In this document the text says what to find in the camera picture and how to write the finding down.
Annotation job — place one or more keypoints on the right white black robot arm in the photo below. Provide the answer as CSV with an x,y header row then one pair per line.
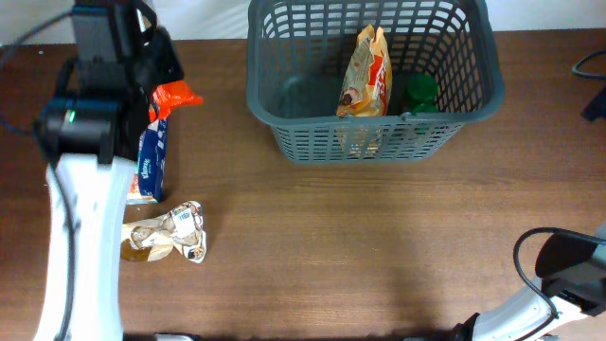
x,y
569,286

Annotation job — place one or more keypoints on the green lid pale jar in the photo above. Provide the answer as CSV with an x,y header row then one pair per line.
x,y
426,107

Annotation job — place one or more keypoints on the green lid spice jar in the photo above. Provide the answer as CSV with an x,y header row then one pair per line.
x,y
420,89

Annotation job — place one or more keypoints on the orange snack bag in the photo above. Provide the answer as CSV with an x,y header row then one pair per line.
x,y
366,91

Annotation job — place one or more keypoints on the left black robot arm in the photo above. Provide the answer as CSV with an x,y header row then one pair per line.
x,y
89,136

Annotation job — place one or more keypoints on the San Remo spaghetti packet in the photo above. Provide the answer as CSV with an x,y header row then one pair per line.
x,y
171,96

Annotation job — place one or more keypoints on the brown patterned snack pouch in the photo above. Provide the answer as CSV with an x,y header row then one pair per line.
x,y
181,229

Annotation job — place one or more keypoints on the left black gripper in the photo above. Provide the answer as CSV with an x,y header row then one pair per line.
x,y
161,41

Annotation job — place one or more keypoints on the Kleenex tissue multipack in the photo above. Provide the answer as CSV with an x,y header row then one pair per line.
x,y
147,185

